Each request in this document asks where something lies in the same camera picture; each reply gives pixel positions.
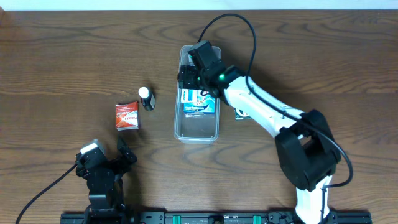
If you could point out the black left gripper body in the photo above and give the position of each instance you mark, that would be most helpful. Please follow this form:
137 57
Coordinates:
115 163

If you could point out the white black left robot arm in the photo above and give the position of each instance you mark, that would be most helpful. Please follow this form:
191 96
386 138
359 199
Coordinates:
104 179

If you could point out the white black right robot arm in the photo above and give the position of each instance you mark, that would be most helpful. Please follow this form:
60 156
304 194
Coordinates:
306 149

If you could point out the clear plastic container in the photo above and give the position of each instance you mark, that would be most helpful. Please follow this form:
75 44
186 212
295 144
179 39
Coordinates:
194 128

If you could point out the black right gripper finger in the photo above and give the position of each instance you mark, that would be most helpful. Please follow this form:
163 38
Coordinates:
188 71
188 84

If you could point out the dark syrup bottle white cap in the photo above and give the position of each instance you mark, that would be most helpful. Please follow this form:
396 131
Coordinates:
147 98

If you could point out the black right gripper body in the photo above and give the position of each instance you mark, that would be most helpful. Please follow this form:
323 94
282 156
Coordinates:
188 77

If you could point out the red Panadol box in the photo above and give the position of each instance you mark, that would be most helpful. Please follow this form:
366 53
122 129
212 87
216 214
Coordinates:
127 116

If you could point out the black mounting rail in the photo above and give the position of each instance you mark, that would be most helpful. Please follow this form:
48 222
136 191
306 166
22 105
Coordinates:
280 217

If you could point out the blue white medicine box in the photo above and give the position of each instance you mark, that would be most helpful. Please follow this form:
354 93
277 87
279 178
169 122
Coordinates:
194 102

